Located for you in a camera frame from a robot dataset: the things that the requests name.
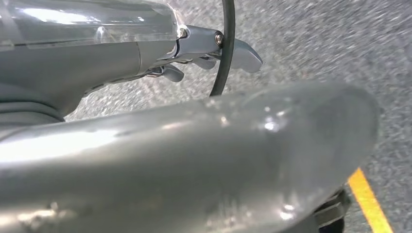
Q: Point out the yellow floor tape line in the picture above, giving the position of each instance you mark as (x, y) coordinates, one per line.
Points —
(367, 199)

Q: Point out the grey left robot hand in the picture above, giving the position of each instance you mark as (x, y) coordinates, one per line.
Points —
(193, 160)

